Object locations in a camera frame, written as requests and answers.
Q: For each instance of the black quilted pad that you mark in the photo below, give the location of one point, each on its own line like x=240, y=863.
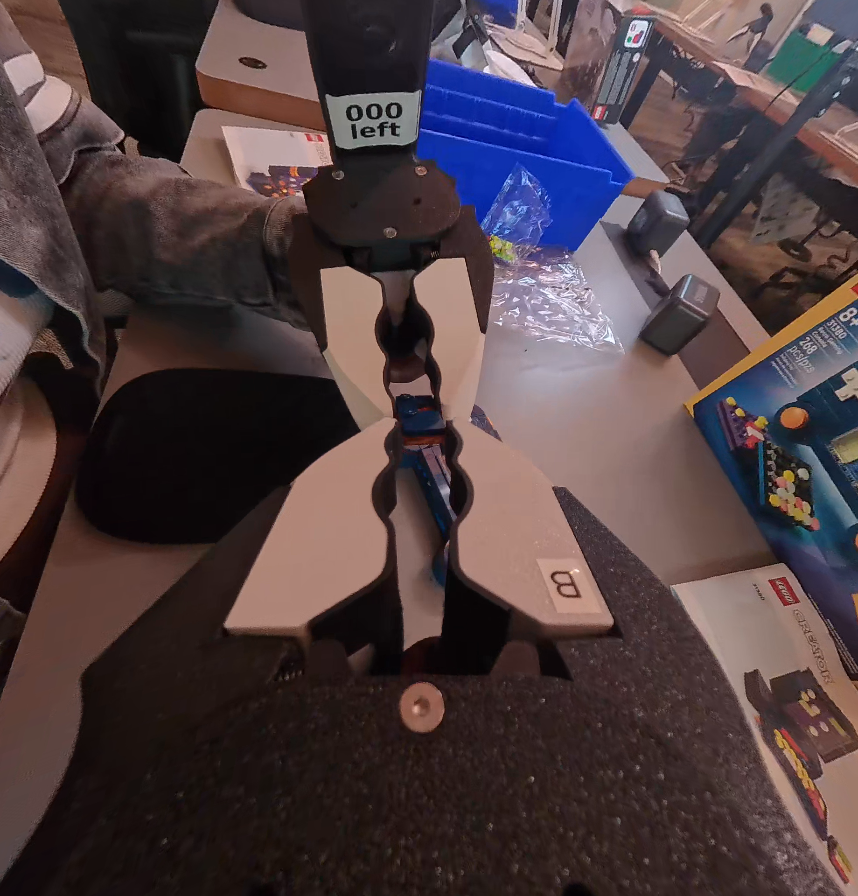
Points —
x=191, y=455

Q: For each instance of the person's left forearm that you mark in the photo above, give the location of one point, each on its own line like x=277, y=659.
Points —
x=191, y=238

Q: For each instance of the black toy set box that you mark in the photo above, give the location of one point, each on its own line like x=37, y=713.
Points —
x=611, y=70

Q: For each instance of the dark blue brick game console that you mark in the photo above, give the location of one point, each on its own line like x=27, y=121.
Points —
x=422, y=420

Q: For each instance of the white instruction booklet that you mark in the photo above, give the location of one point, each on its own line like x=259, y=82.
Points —
x=737, y=630

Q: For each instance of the large blue plastic bin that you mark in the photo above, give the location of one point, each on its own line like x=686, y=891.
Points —
x=583, y=203

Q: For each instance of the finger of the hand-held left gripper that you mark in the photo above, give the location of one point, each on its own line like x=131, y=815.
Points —
x=352, y=329
x=457, y=322

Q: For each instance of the dark grey small box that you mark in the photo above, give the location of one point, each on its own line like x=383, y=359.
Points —
x=658, y=222
x=681, y=315

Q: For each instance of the green toy bricks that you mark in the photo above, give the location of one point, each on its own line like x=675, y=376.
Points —
x=502, y=248

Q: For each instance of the white desk with wooden edge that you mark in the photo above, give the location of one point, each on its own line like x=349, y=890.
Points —
x=261, y=42

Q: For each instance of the blue yellow toy set box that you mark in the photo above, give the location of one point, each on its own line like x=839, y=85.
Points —
x=786, y=420

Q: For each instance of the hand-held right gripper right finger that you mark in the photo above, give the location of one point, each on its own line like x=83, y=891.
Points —
x=520, y=532

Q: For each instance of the black metal pole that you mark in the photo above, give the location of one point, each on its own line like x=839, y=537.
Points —
x=786, y=140

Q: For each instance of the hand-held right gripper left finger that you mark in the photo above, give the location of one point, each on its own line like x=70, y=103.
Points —
x=310, y=546

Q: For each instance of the instruction booklet with purple picture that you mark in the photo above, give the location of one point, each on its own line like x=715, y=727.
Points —
x=275, y=154

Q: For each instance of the clear plastic bag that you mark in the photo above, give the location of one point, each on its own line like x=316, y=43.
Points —
x=555, y=308

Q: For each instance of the wooden workbench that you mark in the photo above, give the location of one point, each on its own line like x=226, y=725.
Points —
x=821, y=140

